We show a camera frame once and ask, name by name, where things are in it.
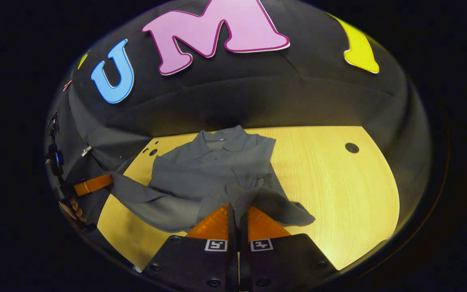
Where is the black backdrop cloth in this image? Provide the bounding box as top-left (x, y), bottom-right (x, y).
top-left (44, 0), bottom-right (433, 240)

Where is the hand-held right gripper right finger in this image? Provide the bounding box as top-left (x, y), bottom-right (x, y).
top-left (240, 206), bottom-right (338, 292)

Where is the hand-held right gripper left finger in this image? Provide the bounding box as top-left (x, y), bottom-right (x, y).
top-left (141, 203), bottom-right (239, 292)

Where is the grey collared shirt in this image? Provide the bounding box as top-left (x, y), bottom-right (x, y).
top-left (110, 125), bottom-right (316, 233)

